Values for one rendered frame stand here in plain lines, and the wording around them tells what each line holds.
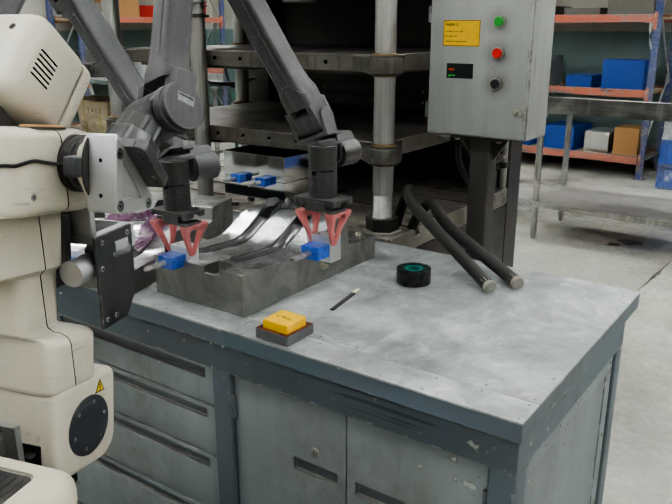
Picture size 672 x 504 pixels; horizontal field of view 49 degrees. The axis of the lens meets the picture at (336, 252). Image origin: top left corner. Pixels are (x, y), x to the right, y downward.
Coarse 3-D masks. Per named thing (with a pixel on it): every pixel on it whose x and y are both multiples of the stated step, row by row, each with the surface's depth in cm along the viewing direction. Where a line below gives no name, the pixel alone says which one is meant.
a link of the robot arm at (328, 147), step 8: (312, 144) 144; (320, 144) 143; (328, 144) 143; (336, 144) 146; (312, 152) 144; (320, 152) 143; (328, 152) 143; (336, 152) 145; (312, 160) 144; (320, 160) 143; (328, 160) 143; (336, 160) 145; (312, 168) 145; (320, 168) 144; (328, 168) 144; (336, 168) 146
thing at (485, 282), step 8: (416, 216) 192; (424, 216) 189; (424, 224) 188; (432, 224) 185; (432, 232) 184; (440, 232) 182; (440, 240) 180; (448, 240) 178; (448, 248) 177; (456, 248) 175; (456, 256) 174; (464, 256) 172; (464, 264) 170; (472, 264) 169; (472, 272) 167; (480, 272) 166; (480, 280) 164; (488, 280) 163; (488, 288) 163
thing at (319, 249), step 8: (320, 232) 152; (312, 240) 151; (320, 240) 150; (328, 240) 149; (304, 248) 148; (312, 248) 147; (320, 248) 147; (328, 248) 149; (336, 248) 151; (296, 256) 144; (304, 256) 145; (312, 256) 147; (320, 256) 147; (328, 256) 150; (336, 256) 151
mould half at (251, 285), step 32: (288, 224) 174; (320, 224) 171; (224, 256) 160; (288, 256) 162; (352, 256) 180; (160, 288) 163; (192, 288) 157; (224, 288) 151; (256, 288) 152; (288, 288) 161
